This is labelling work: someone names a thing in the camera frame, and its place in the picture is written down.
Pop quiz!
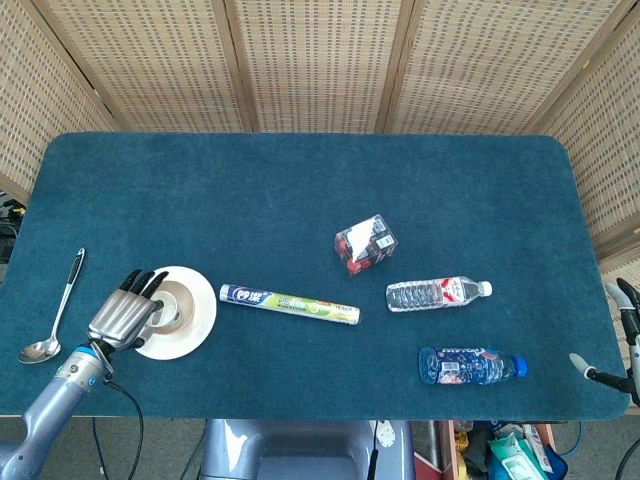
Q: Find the clear red-label water bottle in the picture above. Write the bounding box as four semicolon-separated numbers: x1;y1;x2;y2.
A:
385;275;494;314

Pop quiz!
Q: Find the grey-blue robot torso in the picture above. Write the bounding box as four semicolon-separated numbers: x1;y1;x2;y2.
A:
199;418;416;480

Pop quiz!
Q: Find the right black grey robot hand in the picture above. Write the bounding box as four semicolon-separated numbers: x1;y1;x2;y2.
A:
568;277;640;407

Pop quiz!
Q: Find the beige bowl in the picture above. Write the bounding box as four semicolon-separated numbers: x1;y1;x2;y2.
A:
149;280;196;335

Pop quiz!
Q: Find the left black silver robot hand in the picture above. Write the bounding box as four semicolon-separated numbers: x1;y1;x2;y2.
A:
87;268;170;351

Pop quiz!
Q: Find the teal wet wipes pack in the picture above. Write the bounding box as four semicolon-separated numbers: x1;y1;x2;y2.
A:
487;433;532;480

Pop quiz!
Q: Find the dark teal table cloth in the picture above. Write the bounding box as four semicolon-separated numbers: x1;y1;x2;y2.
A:
0;131;632;422

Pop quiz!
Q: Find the cling film roll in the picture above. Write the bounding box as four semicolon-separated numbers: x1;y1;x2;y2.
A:
219;283;362;326

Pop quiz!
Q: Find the wooden crate of supplies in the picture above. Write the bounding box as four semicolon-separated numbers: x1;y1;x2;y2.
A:
433;420;569;480

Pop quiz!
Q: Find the blue plastic drink bottle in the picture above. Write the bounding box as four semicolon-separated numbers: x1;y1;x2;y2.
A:
418;346;529;387

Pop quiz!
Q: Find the white flower-print paper cup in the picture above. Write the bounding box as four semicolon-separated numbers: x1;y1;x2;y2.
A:
154;291;182;329

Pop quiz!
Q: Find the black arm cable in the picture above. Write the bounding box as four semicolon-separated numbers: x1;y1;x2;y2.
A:
102;378;146;480

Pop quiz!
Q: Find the clear box of coffee capsules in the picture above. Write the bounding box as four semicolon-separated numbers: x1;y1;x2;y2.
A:
333;213;400;278

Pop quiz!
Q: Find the woven bamboo folding screen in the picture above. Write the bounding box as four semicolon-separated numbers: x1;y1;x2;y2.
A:
0;0;640;301

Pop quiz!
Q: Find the metal black-handled ladle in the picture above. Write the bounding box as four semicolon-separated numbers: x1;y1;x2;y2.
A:
17;247;86;365

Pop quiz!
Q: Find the white round plate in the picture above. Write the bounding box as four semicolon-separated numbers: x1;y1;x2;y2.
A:
133;265;218;361

